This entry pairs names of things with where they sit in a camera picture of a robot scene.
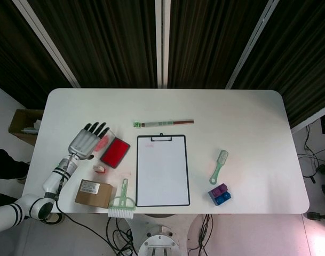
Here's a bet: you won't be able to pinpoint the black floor cable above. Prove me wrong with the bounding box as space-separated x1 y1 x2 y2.
196 214 214 251
106 217 138 256

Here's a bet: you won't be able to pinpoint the narrow green brush white bristles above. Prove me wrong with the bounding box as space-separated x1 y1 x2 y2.
209 149 229 185

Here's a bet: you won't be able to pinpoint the brown cardboard box white label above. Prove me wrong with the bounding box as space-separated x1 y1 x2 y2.
74 179 117 209

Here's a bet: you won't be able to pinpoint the dark pleated curtain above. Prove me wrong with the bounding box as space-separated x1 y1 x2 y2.
0 0 325 129

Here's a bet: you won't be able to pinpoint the brown chopsticks in paper sleeve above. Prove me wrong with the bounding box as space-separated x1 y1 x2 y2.
140 119 195 127

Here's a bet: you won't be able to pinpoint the white paper sheet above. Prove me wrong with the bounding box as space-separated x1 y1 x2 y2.
137 136 189 205

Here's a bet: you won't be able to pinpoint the black clipboard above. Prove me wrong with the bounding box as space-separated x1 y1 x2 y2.
135 132 191 207

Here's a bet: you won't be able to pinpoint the black caster wheel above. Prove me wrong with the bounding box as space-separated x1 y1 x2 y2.
307 211 325 221

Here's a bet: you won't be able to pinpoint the blue toy building block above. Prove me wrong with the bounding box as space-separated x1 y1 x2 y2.
208 189 233 206

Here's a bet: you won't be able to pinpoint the red ink pad clear lid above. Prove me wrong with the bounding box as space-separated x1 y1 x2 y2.
94 130 131 169

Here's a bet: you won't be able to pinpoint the white partition beam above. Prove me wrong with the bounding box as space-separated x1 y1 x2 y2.
290 105 325 134

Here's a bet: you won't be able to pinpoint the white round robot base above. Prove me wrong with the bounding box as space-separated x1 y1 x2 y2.
137 225 182 256

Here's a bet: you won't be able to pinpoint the white metal frame post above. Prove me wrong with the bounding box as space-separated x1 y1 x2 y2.
225 0 280 90
154 0 171 89
12 0 82 88

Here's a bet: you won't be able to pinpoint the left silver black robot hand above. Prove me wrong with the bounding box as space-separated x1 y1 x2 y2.
68 121 111 161

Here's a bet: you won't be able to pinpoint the wide green brush white bristles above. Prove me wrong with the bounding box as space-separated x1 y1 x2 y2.
107 178 136 220

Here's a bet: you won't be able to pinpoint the open cardboard carton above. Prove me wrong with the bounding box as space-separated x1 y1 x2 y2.
9 108 45 147

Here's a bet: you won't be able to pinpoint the purple toy building block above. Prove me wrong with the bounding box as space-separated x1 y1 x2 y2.
211 183 229 197

